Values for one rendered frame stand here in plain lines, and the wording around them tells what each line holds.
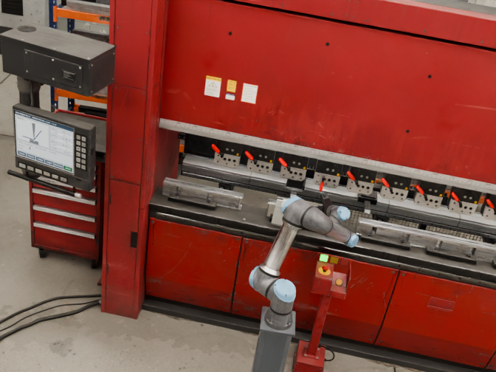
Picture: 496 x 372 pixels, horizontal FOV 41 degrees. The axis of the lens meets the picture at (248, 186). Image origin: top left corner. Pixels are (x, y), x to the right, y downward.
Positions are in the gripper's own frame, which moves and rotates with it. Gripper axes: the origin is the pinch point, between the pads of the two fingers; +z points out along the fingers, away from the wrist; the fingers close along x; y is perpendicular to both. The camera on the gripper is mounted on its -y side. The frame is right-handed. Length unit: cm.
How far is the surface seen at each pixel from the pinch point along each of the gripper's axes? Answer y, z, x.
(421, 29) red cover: -92, -73, 27
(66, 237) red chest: 18, 121, -133
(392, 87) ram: -65, -52, 23
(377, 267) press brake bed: 39, -13, 33
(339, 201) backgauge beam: 0.7, 18.9, 27.1
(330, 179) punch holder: -15.8, -10.6, 5.2
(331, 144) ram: -36.5, -21.5, 1.3
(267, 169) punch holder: -23.8, 4.7, -28.0
